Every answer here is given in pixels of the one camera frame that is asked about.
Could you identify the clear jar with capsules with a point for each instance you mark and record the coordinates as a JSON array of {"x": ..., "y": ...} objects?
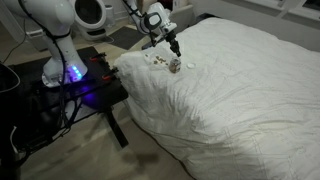
[{"x": 174, "y": 65}]

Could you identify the tan capsule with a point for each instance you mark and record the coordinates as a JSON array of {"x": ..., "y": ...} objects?
[
  {"x": 147, "y": 55},
  {"x": 155, "y": 62},
  {"x": 162, "y": 60}
]

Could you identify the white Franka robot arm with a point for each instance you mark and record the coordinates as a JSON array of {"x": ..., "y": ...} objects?
[{"x": 56, "y": 20}]

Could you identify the red black clamp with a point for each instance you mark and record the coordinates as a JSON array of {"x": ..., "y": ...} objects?
[
  {"x": 98, "y": 57},
  {"x": 110, "y": 73}
]

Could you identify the white round jar lid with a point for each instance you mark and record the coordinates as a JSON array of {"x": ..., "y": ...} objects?
[{"x": 191, "y": 66}]

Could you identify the black robot table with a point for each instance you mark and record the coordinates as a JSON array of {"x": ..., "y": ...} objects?
[{"x": 96, "y": 90}]

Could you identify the white round litter box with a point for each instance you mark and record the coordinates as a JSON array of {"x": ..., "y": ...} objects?
[{"x": 89, "y": 15}]

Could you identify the white quilted duvet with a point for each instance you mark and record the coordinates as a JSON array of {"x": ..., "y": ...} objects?
[{"x": 226, "y": 100}]

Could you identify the white armchair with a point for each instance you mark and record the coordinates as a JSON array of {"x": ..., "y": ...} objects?
[{"x": 181, "y": 15}]

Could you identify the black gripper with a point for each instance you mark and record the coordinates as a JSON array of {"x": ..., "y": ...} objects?
[{"x": 173, "y": 40}]

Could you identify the dark grey ottoman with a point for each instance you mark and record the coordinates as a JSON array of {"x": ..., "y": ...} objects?
[{"x": 205, "y": 17}]

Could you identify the dark floor mat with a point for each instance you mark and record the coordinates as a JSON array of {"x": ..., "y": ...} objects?
[{"x": 125, "y": 36}]

